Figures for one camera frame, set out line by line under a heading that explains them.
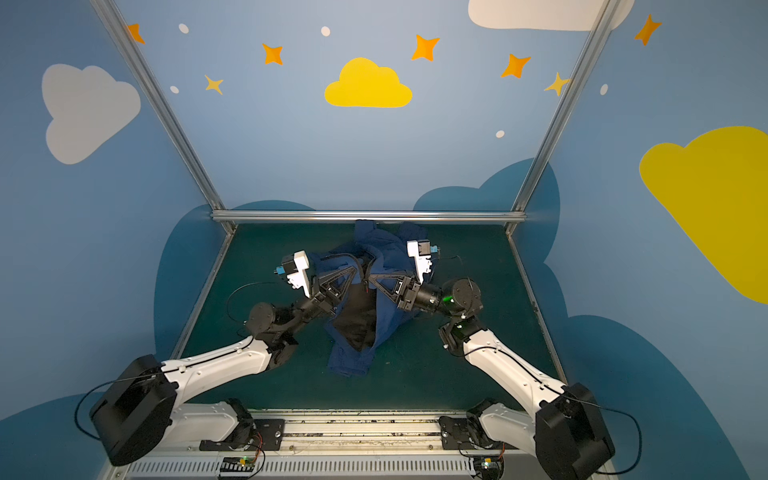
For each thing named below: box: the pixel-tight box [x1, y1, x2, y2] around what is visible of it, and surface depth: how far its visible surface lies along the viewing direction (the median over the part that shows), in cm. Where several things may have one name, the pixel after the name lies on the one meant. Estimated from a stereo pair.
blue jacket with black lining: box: [314, 220, 430, 377], surface depth 86 cm
